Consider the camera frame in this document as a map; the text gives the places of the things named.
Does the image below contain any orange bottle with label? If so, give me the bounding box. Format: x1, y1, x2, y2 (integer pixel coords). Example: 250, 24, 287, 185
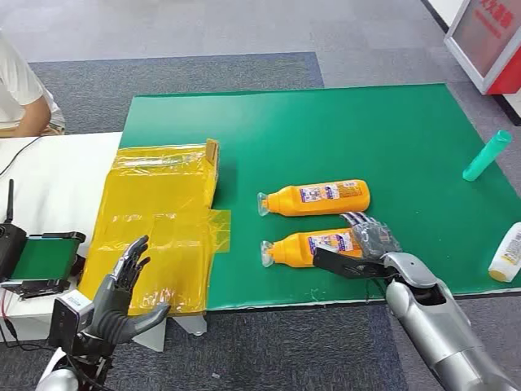
257, 179, 371, 218
260, 229, 363, 270

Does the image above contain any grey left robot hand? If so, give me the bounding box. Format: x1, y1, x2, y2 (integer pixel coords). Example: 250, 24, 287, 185
86, 235, 171, 347

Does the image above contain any small green belt conveyor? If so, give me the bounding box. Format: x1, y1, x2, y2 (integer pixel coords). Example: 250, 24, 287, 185
1, 231, 87, 301

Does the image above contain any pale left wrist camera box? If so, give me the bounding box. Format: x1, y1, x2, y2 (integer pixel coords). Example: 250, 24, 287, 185
48, 290, 94, 358

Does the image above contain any white support bracket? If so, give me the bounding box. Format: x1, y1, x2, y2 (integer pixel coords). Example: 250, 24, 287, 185
133, 314, 207, 354

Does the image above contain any red and white sign cabinet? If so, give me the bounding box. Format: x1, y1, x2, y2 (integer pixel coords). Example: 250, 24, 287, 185
443, 0, 521, 96

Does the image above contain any person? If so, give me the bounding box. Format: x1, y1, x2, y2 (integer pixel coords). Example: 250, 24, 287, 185
0, 29, 66, 139

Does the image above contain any teal plastic bottle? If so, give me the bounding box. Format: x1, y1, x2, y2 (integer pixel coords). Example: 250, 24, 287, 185
463, 130, 513, 183

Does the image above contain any green table mat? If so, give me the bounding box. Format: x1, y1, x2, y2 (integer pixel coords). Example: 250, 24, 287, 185
119, 82, 521, 313

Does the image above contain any black radio unit with antenna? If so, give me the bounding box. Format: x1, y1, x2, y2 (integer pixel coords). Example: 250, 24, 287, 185
0, 178, 28, 283

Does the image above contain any thin black cable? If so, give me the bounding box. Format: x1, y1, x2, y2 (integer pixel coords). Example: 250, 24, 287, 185
0, 135, 42, 178

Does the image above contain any white bottle with yellow cap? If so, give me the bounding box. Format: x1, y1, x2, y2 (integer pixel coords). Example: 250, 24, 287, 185
488, 222, 521, 283

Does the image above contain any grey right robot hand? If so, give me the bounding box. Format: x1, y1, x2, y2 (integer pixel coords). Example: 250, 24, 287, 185
312, 212, 403, 282

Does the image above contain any box wrapped in yellow tape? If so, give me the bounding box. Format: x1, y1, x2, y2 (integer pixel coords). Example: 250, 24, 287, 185
78, 138, 232, 318

